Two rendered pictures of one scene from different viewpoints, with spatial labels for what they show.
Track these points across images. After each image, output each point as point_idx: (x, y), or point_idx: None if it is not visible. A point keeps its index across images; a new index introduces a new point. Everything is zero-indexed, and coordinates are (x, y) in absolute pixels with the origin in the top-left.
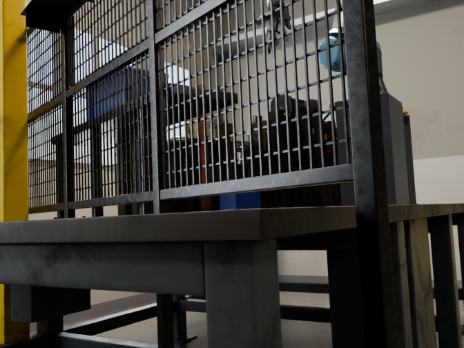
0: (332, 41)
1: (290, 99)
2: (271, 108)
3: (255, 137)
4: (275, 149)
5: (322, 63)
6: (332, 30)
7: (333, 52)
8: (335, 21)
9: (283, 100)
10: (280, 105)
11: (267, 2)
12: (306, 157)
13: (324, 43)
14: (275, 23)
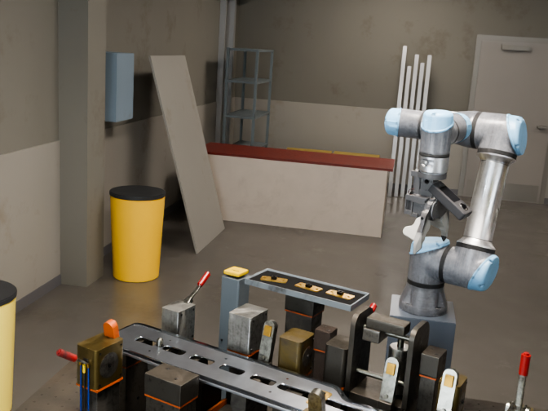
0: (498, 262)
1: (429, 328)
2: (413, 346)
3: (460, 406)
4: (435, 409)
5: (484, 285)
6: (491, 245)
7: (494, 275)
8: (492, 234)
9: (424, 330)
10: (421, 338)
11: (443, 170)
12: (417, 399)
13: (493, 263)
14: (444, 211)
